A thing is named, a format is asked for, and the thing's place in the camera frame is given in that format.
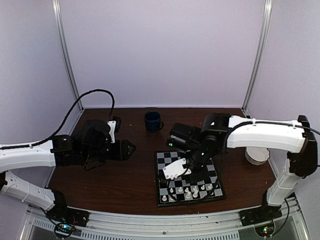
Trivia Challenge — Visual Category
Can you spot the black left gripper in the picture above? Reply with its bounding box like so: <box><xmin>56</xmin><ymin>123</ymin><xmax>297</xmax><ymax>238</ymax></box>
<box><xmin>82</xmin><ymin>138</ymin><xmax>136</xmax><ymax>163</ymax></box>

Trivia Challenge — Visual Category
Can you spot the white chess king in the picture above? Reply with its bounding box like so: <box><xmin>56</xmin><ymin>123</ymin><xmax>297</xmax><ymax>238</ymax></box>
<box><xmin>192</xmin><ymin>186</ymin><xmax>199</xmax><ymax>198</ymax></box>

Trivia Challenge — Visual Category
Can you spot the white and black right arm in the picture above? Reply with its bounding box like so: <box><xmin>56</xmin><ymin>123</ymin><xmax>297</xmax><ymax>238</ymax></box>
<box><xmin>162</xmin><ymin>113</ymin><xmax>318</xmax><ymax>221</ymax></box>

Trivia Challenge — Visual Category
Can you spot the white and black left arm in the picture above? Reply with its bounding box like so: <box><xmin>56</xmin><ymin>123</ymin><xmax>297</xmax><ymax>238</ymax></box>
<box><xmin>0</xmin><ymin>117</ymin><xmax>136</xmax><ymax>222</ymax></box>

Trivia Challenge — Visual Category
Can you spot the black and white chessboard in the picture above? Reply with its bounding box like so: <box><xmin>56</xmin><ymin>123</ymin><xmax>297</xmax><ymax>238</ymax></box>
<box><xmin>154</xmin><ymin>150</ymin><xmax>226</xmax><ymax>208</ymax></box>

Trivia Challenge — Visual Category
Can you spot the dark blue mug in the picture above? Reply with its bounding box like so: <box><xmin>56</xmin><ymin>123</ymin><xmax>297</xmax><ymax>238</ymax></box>
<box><xmin>144</xmin><ymin>111</ymin><xmax>164</xmax><ymax>132</ymax></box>

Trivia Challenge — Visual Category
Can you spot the white scalloped bowl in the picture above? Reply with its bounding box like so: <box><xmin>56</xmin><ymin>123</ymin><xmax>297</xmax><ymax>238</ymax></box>
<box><xmin>245</xmin><ymin>147</ymin><xmax>270</xmax><ymax>166</ymax></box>

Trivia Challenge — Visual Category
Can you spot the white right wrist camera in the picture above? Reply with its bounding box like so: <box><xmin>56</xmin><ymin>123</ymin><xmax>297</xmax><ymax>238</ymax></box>
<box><xmin>162</xmin><ymin>158</ymin><xmax>192</xmax><ymax>180</ymax></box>

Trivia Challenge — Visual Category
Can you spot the aluminium front rail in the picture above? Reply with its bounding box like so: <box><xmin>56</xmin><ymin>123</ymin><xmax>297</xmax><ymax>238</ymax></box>
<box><xmin>21</xmin><ymin>197</ymin><xmax>303</xmax><ymax>240</ymax></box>

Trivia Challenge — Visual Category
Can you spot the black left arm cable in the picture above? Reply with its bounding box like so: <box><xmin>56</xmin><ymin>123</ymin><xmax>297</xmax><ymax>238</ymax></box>
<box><xmin>0</xmin><ymin>88</ymin><xmax>116</xmax><ymax>151</ymax></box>

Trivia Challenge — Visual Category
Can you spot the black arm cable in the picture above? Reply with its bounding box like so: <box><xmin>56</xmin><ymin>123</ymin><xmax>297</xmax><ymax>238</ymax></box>
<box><xmin>167</xmin><ymin>119</ymin><xmax>320</xmax><ymax>221</ymax></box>
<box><xmin>0</xmin><ymin>88</ymin><xmax>116</xmax><ymax>151</ymax></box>

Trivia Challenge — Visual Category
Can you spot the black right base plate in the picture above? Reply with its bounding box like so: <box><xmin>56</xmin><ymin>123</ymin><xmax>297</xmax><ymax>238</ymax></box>
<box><xmin>239</xmin><ymin>206</ymin><xmax>283</xmax><ymax>227</ymax></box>

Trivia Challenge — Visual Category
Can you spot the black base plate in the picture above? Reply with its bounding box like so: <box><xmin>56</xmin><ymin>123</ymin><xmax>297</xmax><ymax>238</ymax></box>
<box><xmin>239</xmin><ymin>206</ymin><xmax>283</xmax><ymax>227</ymax></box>
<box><xmin>46</xmin><ymin>206</ymin><xmax>90</xmax><ymax>227</ymax></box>

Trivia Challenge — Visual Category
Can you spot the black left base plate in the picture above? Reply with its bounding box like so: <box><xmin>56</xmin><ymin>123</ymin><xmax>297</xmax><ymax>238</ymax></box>
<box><xmin>46</xmin><ymin>206</ymin><xmax>90</xmax><ymax>227</ymax></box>

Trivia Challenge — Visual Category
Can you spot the left aluminium frame post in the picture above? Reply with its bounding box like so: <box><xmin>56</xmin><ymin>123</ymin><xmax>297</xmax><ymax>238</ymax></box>
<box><xmin>52</xmin><ymin>0</ymin><xmax>80</xmax><ymax>100</ymax></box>

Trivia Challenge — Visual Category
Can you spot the aluminium frame post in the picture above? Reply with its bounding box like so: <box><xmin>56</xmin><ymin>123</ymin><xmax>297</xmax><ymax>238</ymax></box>
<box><xmin>241</xmin><ymin>0</ymin><xmax>273</xmax><ymax>116</ymax></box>
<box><xmin>52</xmin><ymin>0</ymin><xmax>80</xmax><ymax>100</ymax></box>

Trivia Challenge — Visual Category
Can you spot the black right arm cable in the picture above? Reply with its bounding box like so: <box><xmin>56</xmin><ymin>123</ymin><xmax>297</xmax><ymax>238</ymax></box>
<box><xmin>167</xmin><ymin>119</ymin><xmax>320</xmax><ymax>221</ymax></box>

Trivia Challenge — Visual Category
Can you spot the right aluminium frame post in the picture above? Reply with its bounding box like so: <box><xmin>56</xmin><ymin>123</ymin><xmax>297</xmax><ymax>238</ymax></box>
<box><xmin>241</xmin><ymin>0</ymin><xmax>273</xmax><ymax>116</ymax></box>

